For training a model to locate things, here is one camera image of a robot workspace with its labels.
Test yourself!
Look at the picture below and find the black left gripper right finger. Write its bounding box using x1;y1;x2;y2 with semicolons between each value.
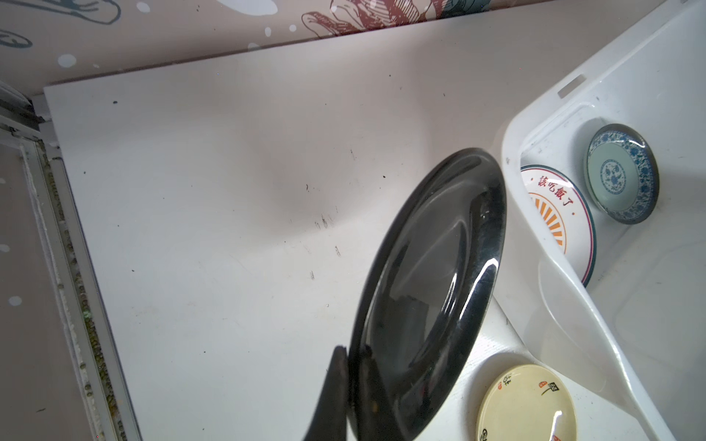
355;353;404;440

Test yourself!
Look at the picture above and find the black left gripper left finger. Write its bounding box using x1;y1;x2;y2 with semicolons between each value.
303;345;349;441

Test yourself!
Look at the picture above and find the black plate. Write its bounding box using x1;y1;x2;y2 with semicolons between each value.
349;148;507;440

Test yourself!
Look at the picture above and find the cream yellow plate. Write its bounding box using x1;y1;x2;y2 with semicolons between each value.
474;364;578;441

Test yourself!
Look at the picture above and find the teal patterned plate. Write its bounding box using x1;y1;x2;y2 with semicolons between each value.
584;123;660;225

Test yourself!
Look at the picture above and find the white plastic bin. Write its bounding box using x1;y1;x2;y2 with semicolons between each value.
496;1;705;440

